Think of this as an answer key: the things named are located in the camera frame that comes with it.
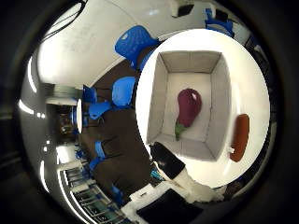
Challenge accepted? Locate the purple eggplant plush toy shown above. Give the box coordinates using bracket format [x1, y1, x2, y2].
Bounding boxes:
[174, 88, 203, 142]

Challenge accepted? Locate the orange carrot plush toy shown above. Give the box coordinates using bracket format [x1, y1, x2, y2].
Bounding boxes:
[229, 113, 250, 163]

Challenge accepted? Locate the grey fabric container box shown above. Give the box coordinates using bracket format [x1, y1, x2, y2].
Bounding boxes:
[146, 50, 233, 162]

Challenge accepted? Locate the blue plastic chair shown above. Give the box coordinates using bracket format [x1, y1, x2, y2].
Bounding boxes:
[82, 86, 98, 105]
[114, 25, 162, 68]
[204, 7, 235, 36]
[94, 141, 107, 160]
[88, 101, 112, 120]
[111, 76, 136, 108]

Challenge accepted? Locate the small round white table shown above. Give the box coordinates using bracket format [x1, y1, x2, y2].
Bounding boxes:
[76, 98, 83, 126]

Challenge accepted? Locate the black wall panel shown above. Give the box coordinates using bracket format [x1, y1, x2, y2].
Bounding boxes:
[178, 4, 194, 17]

